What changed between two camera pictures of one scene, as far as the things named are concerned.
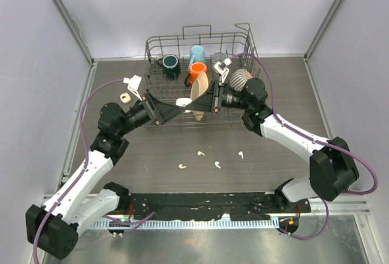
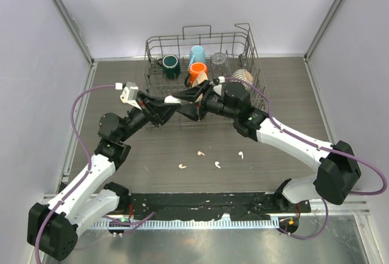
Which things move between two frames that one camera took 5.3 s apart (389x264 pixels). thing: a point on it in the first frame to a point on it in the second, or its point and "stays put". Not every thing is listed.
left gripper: [158, 111] stays put
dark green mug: [171, 66] stays put
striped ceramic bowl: [239, 78] stays put
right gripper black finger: [208, 101] to [193, 93]
